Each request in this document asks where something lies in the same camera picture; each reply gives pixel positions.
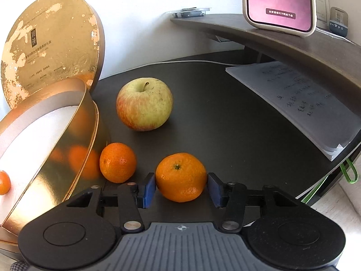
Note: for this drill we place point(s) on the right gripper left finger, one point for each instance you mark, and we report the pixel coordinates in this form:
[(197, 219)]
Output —
[(131, 197)]

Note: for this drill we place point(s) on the dark curved shelf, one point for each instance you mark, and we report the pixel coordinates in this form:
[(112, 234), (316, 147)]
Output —
[(332, 63)]

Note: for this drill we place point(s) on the gold gift box base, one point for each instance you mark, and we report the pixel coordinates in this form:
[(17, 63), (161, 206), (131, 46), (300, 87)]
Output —
[(73, 163)]

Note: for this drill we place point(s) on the smartphone pink screen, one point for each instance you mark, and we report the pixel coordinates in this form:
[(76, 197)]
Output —
[(296, 17)]

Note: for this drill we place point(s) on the mandarin orange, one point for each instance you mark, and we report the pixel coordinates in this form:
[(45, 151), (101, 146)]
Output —
[(181, 177), (117, 162), (5, 183)]

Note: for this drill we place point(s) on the gold round box lid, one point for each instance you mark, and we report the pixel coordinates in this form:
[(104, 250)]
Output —
[(50, 41)]

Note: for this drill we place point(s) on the framed certificate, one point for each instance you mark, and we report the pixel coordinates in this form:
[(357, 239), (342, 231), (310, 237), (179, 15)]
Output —
[(331, 19)]

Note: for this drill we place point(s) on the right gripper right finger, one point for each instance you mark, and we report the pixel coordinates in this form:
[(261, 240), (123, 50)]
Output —
[(232, 198)]

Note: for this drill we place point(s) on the paper stack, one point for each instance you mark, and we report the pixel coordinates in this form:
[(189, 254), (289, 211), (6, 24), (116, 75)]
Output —
[(318, 114)]

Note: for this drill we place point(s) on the yellow-red apple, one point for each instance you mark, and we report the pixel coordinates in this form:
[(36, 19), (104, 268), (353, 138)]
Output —
[(144, 104)]

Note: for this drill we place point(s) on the clear tray with glasses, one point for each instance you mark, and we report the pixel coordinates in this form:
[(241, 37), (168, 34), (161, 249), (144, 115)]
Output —
[(191, 12)]

